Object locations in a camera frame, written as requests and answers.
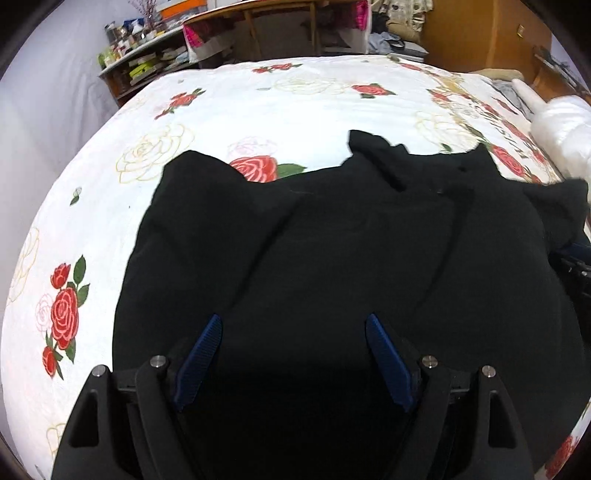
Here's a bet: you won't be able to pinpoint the group of bottles and jars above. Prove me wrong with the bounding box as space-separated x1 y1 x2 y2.
97 17 160 71

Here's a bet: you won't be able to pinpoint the black jacket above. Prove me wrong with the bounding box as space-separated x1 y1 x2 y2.
112 130 591 480

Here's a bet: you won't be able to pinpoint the pink flower branches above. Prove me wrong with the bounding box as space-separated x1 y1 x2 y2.
129 0 160 26

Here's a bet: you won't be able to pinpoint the wooden wardrobe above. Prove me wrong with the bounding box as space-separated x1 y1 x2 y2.
422 0 552 75

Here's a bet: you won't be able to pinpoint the wooden headboard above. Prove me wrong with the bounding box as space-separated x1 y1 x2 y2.
531 44 591 104

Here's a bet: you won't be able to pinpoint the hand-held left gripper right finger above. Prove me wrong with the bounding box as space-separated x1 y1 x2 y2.
366 313 536 480

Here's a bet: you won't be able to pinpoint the heart patterned curtain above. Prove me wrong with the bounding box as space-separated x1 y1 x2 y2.
383 0 435 29

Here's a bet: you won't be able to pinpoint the bed with floral sheet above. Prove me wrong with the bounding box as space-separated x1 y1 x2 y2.
0 55 591 480

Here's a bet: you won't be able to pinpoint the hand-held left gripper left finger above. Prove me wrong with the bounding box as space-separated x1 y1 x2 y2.
51 314 223 480

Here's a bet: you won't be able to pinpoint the white duvet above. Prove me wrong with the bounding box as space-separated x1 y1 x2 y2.
510 78 591 182

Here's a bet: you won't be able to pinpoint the orange lidded storage box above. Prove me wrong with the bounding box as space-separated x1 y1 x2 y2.
156 0 197 17

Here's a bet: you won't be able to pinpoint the stack of books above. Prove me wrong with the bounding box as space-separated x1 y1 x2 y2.
128 44 191 85

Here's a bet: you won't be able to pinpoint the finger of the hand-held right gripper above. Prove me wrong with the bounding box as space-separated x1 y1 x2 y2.
555 244 591 265
558 261 591 297

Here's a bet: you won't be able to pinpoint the wooden bookshelf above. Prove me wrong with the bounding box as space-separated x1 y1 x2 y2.
97 25 199 109

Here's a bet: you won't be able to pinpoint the pile of clothes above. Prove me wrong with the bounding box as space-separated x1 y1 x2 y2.
368 17 428 62

